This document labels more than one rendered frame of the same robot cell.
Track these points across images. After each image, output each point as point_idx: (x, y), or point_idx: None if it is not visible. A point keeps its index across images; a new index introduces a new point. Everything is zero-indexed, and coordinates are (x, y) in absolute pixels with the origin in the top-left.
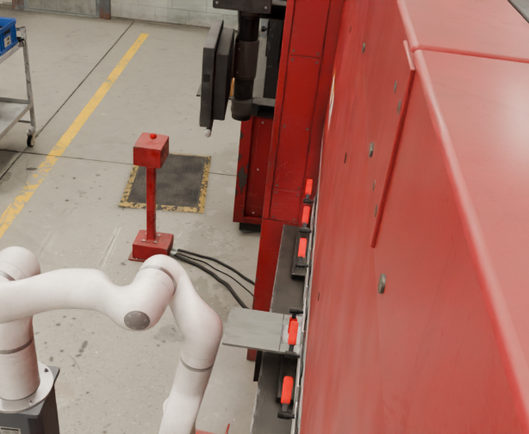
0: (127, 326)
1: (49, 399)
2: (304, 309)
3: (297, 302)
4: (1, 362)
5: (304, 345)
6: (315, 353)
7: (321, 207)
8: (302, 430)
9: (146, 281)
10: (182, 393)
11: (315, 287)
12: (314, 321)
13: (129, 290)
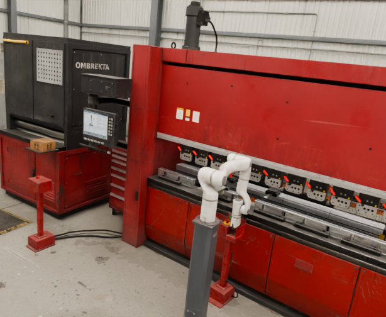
0: (249, 167)
1: None
2: None
3: (190, 188)
4: (215, 205)
5: (256, 164)
6: (296, 141)
7: (231, 135)
8: (297, 160)
9: (242, 156)
10: (244, 190)
11: (261, 144)
12: (278, 144)
13: (244, 158)
